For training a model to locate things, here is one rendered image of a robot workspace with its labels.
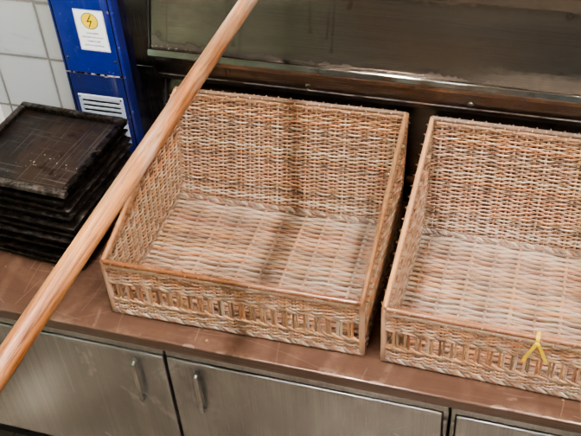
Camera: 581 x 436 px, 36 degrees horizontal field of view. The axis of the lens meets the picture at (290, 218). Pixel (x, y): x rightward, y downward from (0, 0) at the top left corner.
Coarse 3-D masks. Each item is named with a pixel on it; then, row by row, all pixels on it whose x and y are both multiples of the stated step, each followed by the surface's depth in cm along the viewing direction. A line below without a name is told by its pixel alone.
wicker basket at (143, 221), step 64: (256, 128) 203; (320, 128) 199; (384, 128) 194; (192, 192) 215; (384, 192) 181; (128, 256) 190; (192, 256) 200; (256, 256) 198; (320, 256) 197; (384, 256) 186; (192, 320) 184; (256, 320) 178; (320, 320) 182
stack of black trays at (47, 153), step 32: (0, 128) 202; (32, 128) 204; (64, 128) 203; (96, 128) 202; (0, 160) 195; (32, 160) 194; (64, 160) 194; (96, 160) 192; (0, 192) 191; (32, 192) 185; (64, 192) 183; (96, 192) 198; (0, 224) 198; (32, 224) 194; (64, 224) 190; (32, 256) 203
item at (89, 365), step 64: (256, 192) 217; (320, 192) 215; (0, 256) 204; (0, 320) 196; (64, 320) 188; (128, 320) 187; (64, 384) 205; (128, 384) 197; (192, 384) 190; (256, 384) 183; (320, 384) 177; (384, 384) 171; (448, 384) 170
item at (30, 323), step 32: (256, 0) 162; (224, 32) 151; (192, 96) 139; (160, 128) 131; (128, 160) 126; (128, 192) 122; (96, 224) 115; (64, 256) 111; (64, 288) 108; (32, 320) 103; (0, 352) 100; (0, 384) 98
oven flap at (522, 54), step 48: (192, 0) 193; (288, 0) 187; (336, 0) 184; (384, 0) 181; (432, 0) 178; (192, 48) 197; (240, 48) 194; (288, 48) 191; (336, 48) 188; (384, 48) 185; (432, 48) 182; (480, 48) 179; (528, 48) 176; (576, 48) 174; (528, 96) 178; (576, 96) 175
